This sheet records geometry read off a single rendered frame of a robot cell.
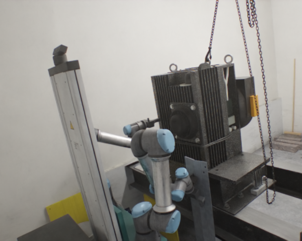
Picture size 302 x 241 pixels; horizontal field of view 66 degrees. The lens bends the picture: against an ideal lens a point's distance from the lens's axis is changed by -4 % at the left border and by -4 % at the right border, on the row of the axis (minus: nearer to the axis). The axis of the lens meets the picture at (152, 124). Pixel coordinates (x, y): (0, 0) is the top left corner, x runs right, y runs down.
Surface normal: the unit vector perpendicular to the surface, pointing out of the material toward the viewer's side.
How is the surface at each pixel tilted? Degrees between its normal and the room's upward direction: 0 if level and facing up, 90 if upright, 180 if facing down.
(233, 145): 90
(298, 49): 90
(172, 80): 90
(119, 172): 90
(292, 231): 0
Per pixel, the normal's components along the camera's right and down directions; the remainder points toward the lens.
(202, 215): -0.65, 0.29
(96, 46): 0.58, 0.10
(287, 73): -0.80, 0.28
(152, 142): -0.50, 0.03
